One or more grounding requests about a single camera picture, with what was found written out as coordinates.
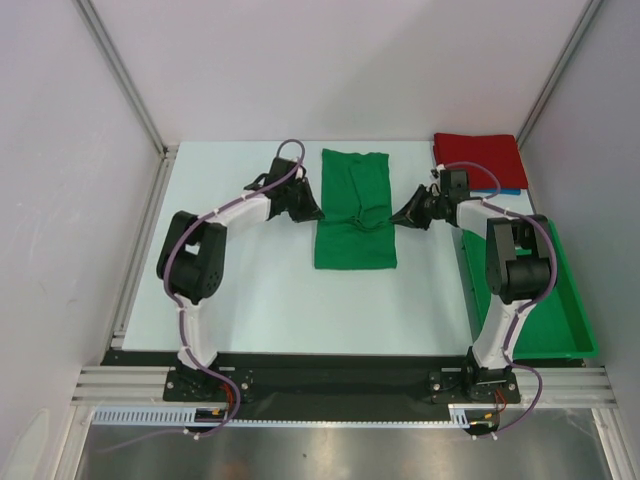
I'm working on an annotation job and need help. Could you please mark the aluminium rail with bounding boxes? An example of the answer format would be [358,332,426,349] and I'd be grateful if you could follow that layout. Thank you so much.
[71,366,617,409]
[105,145,179,350]

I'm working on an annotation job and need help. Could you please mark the right aluminium frame post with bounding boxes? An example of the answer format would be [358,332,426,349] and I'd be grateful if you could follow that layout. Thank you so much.
[516,0,605,148]

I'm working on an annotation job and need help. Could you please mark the green t shirt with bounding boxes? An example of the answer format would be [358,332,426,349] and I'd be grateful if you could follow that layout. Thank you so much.
[314,149,397,271]

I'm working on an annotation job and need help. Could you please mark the folded red t shirt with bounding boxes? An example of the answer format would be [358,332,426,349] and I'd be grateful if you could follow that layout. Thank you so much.
[433,133,529,191]

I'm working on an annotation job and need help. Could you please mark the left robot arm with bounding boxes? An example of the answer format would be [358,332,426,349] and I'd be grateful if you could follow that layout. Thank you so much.
[156,156,324,401]

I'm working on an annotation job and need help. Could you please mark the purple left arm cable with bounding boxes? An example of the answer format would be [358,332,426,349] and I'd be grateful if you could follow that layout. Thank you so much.
[97,138,309,454]

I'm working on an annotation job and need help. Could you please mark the aluminium left side rail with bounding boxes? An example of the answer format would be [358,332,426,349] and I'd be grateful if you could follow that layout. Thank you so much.
[105,145,179,350]

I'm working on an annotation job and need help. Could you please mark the green plastic bin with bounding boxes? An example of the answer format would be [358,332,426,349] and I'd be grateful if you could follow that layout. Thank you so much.
[462,225,599,360]

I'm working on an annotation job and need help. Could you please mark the folded blue t shirt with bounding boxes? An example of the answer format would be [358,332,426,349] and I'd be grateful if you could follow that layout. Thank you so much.
[472,189,522,196]

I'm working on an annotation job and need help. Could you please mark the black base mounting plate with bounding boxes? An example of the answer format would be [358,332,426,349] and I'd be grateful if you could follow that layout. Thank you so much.
[102,350,521,422]

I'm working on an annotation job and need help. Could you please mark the aluminium front rail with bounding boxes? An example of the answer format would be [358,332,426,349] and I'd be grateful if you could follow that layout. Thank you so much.
[71,366,617,409]

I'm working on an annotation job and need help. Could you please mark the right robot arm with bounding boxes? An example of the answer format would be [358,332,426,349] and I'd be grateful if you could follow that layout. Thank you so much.
[391,162,558,403]

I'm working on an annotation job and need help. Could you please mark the left aluminium frame post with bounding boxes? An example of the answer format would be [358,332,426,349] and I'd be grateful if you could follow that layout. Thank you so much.
[72,0,167,158]

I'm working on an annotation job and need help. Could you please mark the aluminium frame post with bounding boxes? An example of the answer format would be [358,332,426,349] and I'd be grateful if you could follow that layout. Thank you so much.
[72,0,167,158]
[516,0,605,148]

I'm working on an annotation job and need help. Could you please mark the grey slotted cable duct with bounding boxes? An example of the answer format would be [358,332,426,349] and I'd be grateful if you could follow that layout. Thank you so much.
[92,403,501,430]

